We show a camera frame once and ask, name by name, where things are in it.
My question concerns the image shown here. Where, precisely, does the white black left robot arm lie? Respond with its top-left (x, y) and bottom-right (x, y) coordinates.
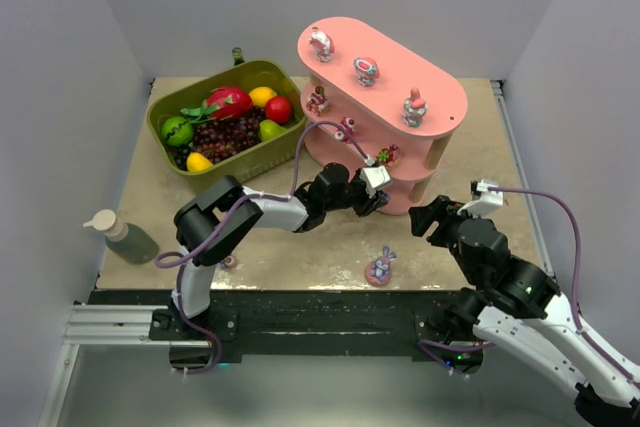
top-left (154, 163), bottom-right (392, 338)

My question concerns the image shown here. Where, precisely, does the yellow lemon toy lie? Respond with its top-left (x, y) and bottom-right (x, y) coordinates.
top-left (186, 152), bottom-right (214, 173)

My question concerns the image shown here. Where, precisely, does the pink three-tier shelf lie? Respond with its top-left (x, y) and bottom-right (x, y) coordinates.
top-left (297, 17), bottom-right (468, 215)

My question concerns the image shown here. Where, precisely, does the green pear toy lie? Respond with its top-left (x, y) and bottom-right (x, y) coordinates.
top-left (259, 119), bottom-right (287, 142)

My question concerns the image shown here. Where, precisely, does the purple bunny pink disc toy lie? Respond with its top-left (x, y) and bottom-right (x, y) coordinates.
top-left (364, 246), bottom-right (397, 287)

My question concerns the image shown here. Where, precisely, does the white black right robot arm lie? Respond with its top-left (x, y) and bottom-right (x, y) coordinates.
top-left (409, 196), bottom-right (639, 426)

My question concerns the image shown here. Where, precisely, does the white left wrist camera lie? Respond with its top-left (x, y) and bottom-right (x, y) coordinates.
top-left (359, 156), bottom-right (392, 197)

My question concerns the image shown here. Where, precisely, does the green glass bottle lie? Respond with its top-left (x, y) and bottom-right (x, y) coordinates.
top-left (232, 47), bottom-right (245, 66)

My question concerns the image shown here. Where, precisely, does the aluminium frame rail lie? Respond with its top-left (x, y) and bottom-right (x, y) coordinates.
top-left (49, 77), bottom-right (614, 427)

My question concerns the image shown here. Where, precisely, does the red white figurine toy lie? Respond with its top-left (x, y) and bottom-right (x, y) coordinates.
top-left (334, 117), bottom-right (355, 143)

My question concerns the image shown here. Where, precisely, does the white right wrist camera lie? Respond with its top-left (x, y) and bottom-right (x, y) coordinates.
top-left (457, 179), bottom-right (504, 217)

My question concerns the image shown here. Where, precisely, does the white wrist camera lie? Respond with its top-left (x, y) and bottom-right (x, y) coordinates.
top-left (457, 179), bottom-right (504, 217)
top-left (359, 156), bottom-right (392, 197)

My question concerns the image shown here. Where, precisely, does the pink oval figurine toy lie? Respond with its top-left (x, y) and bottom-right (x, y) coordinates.
top-left (353, 56), bottom-right (380, 87)

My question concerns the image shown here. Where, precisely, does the purple elephant figurine toy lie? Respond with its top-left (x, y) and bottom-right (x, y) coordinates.
top-left (220, 255), bottom-right (237, 269)

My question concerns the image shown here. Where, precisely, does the green soap pump bottle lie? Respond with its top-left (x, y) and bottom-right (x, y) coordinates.
top-left (82, 209), bottom-right (160, 265)

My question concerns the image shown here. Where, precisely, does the purple grape bunch toy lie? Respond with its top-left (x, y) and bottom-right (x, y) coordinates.
top-left (193, 107), bottom-right (266, 164)

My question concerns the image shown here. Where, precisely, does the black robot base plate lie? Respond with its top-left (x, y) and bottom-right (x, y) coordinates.
top-left (89, 290), bottom-right (483, 372)

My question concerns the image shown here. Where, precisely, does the pink white figurine toy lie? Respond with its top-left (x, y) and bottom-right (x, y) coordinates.
top-left (309, 27), bottom-right (335, 63)

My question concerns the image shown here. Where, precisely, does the pink egg strawberry toy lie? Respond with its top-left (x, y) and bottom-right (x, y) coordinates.
top-left (376, 144), bottom-right (402, 170)

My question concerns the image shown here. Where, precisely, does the olive green plastic basket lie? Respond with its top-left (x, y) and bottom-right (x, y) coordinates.
top-left (147, 60), bottom-right (305, 189)

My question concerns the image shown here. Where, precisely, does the green lime toy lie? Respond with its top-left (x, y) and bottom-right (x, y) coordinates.
top-left (161, 116), bottom-right (194, 147)

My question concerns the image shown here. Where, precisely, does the pink hat figurine toy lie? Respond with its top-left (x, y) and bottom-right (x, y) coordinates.
top-left (403, 87), bottom-right (428, 128)

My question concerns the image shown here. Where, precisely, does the red dragon fruit toy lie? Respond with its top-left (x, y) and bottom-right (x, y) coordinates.
top-left (180, 86), bottom-right (254, 123)

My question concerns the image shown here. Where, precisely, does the red bear figurine toy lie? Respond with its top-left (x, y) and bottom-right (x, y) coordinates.
top-left (305, 85), bottom-right (330, 116)

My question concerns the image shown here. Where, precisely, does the red apple toy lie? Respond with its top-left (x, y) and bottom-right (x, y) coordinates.
top-left (264, 95), bottom-right (294, 125)

